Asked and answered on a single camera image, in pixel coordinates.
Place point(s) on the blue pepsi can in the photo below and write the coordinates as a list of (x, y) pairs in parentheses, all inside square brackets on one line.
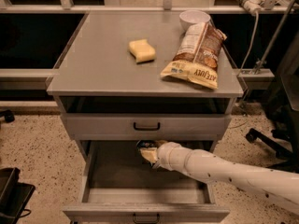
[(146, 146)]

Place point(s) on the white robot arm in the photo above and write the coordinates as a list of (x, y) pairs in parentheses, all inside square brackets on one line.
[(278, 187)]

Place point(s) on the open grey middle drawer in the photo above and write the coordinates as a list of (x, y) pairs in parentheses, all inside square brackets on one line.
[(118, 186)]

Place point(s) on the closed grey top drawer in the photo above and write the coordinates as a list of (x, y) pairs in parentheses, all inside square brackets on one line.
[(125, 127)]

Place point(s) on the grey drawer cabinet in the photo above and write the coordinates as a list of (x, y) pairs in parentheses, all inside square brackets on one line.
[(99, 75)]

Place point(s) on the brown chip bag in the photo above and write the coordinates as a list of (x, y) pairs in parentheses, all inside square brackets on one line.
[(196, 60)]

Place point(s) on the yellow sponge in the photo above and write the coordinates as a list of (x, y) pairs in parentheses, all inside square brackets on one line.
[(142, 50)]

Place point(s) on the black office chair base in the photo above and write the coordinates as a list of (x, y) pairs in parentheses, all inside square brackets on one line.
[(290, 157)]

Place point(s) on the white bowl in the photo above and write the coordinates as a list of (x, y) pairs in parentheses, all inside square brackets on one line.
[(191, 17)]

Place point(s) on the black bin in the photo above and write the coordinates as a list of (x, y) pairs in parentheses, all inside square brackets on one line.
[(14, 196)]

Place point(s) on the white power strip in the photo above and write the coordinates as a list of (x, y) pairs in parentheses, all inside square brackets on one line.
[(251, 6)]

